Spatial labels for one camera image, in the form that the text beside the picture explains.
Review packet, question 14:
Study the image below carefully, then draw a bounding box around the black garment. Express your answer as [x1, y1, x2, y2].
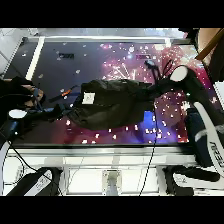
[67, 78, 158, 132]

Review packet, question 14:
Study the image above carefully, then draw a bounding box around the brown clothes hanger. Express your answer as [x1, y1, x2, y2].
[194, 29, 224, 62]

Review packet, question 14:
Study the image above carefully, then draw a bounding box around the silver frame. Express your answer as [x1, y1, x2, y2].
[0, 144, 224, 197]

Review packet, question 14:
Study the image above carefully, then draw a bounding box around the black cable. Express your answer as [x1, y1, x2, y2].
[4, 138, 63, 196]
[138, 99, 159, 197]
[162, 59, 175, 80]

